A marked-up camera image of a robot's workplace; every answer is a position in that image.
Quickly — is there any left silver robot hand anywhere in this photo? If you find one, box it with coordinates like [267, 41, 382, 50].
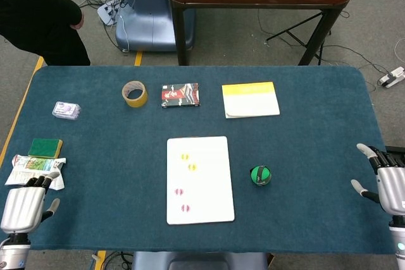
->
[0, 171, 61, 245]

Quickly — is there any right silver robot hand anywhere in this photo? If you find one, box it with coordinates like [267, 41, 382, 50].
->
[350, 143, 405, 220]

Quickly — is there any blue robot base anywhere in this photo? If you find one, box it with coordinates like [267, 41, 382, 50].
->
[115, 0, 196, 52]

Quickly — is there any white green snack bag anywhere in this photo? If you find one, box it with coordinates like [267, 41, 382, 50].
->
[4, 154, 67, 191]

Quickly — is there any green yellow sponge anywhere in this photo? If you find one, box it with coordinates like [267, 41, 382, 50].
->
[27, 138, 63, 159]

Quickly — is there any blue felt table cloth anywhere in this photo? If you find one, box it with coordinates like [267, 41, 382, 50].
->
[0, 65, 405, 255]

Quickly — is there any clear plastic packet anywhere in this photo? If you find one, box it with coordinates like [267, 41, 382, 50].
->
[52, 101, 82, 121]

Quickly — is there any white power strip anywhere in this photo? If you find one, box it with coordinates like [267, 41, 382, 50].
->
[96, 0, 127, 26]
[378, 66, 405, 89]

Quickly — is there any yellow tape roll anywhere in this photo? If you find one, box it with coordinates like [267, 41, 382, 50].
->
[121, 80, 149, 108]

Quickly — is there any yellow white notebook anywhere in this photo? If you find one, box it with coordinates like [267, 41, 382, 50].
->
[221, 81, 281, 120]

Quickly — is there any white magnetic board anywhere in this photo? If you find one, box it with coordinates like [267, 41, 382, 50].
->
[166, 135, 236, 226]

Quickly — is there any blue grey robot torso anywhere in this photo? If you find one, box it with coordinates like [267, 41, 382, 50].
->
[131, 250, 270, 270]

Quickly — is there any person in black clothes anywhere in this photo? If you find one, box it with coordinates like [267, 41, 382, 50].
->
[0, 0, 92, 66]

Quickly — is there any black red small box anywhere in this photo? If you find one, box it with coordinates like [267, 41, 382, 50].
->
[161, 82, 201, 109]

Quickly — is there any green ball with black strap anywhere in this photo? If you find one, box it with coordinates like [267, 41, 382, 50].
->
[249, 165, 272, 187]

